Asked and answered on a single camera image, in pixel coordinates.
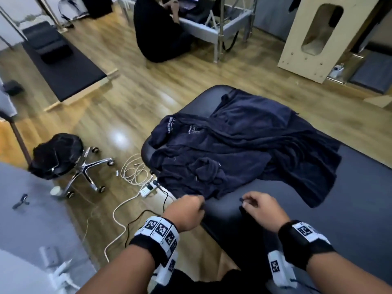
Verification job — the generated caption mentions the person's right hand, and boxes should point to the person's right hand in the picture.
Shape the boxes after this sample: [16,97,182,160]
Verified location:
[240,192,291,233]

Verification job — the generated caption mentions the person's left hand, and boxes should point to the person's left hand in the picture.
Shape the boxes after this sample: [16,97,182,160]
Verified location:
[162,194,205,233]

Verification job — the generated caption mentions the dark navy bathrobe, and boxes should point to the dark navy bathrobe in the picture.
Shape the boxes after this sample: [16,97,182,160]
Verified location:
[148,89,342,209]

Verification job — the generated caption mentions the person's left forearm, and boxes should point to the person's left forearm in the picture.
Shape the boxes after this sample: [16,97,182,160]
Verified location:
[77,242,160,294]

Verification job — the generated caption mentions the person's right forearm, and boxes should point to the person's right forearm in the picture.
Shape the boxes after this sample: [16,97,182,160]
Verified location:
[306,251,392,294]

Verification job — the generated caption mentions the white power strip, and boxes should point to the white power strip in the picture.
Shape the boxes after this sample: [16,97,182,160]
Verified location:
[140,179,160,198]

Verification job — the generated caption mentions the left wristband with marker tags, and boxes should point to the left wristband with marker tags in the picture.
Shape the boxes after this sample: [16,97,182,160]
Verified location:
[129,215,180,287]

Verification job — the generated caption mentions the wristband with marker tags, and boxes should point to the wristband with marker tags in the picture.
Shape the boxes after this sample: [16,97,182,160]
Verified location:
[268,220,336,289]
[129,215,180,287]

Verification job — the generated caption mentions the right wristband with marker tags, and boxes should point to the right wristband with marker tags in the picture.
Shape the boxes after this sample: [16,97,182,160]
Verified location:
[268,220,336,289]

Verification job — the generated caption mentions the person's black trousers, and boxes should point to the person's black trousers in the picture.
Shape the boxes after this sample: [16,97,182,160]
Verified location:
[150,266,271,294]

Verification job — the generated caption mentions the black padded massage table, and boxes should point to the black padded massage table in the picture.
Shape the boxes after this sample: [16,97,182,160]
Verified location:
[141,85,392,286]

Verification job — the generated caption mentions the black stool with chrome base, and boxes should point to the black stool with chrome base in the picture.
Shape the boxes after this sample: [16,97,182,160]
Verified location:
[28,133,116,199]

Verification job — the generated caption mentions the white plastic device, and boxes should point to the white plastic device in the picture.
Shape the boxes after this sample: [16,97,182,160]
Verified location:
[39,246,81,294]

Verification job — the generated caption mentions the wooden panel with oval cutout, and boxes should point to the wooden panel with oval cutout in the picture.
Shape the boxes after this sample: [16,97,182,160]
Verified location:
[277,0,382,84]

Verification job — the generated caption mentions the small white bag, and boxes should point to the small white bag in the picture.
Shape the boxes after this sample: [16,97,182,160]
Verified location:
[329,62,345,80]

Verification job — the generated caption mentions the grey padded table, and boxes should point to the grey padded table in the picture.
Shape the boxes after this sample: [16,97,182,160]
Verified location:
[0,162,97,294]

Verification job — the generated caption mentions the black clip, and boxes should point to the black clip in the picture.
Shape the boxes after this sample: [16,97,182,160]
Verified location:
[12,194,30,210]

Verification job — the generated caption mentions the dark grey floor mat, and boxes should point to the dark grey floor mat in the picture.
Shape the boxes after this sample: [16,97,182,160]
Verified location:
[349,51,392,95]

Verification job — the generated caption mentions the black mat on wooden platform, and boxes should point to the black mat on wooden platform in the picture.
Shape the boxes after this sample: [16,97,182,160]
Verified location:
[21,21,119,112]

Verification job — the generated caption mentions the open laptop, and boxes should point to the open laptop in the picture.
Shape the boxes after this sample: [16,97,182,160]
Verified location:
[177,0,200,11]

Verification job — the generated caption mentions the black foam cushion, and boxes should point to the black foam cushion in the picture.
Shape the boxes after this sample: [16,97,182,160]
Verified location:
[23,21,74,65]

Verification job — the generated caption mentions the black cable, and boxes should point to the black cable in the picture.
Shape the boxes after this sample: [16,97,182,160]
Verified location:
[124,186,169,249]

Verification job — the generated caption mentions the coiled white cable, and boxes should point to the coiled white cable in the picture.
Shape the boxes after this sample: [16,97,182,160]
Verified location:
[121,153,154,186]

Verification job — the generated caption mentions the long white cord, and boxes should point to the long white cord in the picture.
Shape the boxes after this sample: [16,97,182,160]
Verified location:
[104,192,145,264]

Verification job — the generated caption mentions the grey metal frame bench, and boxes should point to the grey metal frame bench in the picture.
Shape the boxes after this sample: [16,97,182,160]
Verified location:
[179,0,258,63]

